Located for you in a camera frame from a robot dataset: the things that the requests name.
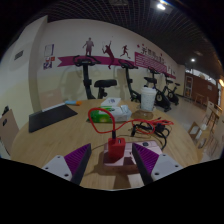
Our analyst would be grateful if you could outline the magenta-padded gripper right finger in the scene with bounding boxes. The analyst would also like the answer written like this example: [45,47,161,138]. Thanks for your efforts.
[131,142,184,186]

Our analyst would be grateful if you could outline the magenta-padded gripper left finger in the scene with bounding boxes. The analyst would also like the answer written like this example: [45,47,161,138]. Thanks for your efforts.
[43,143,92,185]

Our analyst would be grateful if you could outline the red charger block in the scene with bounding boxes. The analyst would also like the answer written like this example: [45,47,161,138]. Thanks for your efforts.
[107,137,127,162]

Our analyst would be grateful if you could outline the pink power strip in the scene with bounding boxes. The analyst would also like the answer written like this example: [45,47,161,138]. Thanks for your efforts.
[102,139,164,168]

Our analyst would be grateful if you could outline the brown round coaster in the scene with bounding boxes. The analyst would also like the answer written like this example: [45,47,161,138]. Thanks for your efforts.
[130,108,155,120]

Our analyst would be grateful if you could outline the black mouse pad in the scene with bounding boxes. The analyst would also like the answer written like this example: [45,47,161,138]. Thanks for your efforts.
[28,103,79,134]

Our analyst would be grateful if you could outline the green wet wipes pack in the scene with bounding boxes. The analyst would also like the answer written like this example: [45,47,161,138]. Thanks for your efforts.
[88,105,133,124]

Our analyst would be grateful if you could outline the low wooden stool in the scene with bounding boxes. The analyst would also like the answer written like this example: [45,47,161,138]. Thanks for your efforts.
[187,121,205,148]

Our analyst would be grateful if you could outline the orange and blue marker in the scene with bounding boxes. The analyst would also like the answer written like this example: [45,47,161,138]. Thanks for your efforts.
[64,99,83,106]

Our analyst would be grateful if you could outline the white flat box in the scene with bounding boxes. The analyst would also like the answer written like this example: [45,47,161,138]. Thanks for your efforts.
[100,97,122,108]

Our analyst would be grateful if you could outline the group of wooden chairs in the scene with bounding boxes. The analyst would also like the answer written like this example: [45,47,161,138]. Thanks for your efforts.
[201,99,224,158]

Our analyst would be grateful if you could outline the ceiling lights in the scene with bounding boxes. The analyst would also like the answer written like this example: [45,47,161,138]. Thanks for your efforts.
[156,3,196,63]

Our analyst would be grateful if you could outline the black cable bundle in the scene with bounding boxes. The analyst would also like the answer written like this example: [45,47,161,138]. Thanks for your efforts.
[130,121,172,151]

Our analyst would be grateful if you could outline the red charging cable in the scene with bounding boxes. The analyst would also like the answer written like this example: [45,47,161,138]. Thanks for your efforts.
[87,107,174,139]

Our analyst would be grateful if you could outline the magenta wall decal banner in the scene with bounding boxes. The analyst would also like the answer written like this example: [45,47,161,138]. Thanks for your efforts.
[57,37,177,79]

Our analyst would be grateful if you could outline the wall posters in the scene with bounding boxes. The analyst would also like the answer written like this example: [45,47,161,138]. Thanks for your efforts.
[42,43,56,70]

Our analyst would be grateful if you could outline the grey wall vent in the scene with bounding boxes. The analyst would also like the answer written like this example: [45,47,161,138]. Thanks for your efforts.
[13,49,25,61]

